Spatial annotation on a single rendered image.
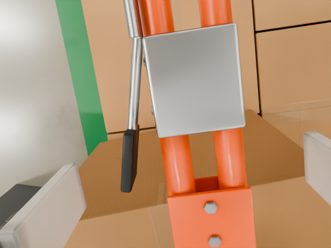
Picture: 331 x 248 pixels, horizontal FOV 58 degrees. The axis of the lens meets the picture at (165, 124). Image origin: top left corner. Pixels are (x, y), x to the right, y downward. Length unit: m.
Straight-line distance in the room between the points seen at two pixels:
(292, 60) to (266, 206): 0.47
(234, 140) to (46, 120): 1.27
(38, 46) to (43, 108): 0.26
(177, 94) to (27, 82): 1.27
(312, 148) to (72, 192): 0.13
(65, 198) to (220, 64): 0.12
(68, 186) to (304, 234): 0.34
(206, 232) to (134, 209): 0.17
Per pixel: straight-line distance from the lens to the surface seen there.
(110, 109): 0.77
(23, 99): 1.46
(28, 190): 1.53
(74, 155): 1.44
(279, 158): 0.46
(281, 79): 0.79
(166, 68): 0.20
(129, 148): 0.21
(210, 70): 0.20
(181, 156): 0.22
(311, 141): 0.17
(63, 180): 0.16
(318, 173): 0.17
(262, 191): 0.40
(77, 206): 0.18
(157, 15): 0.21
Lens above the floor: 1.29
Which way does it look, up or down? 76 degrees down
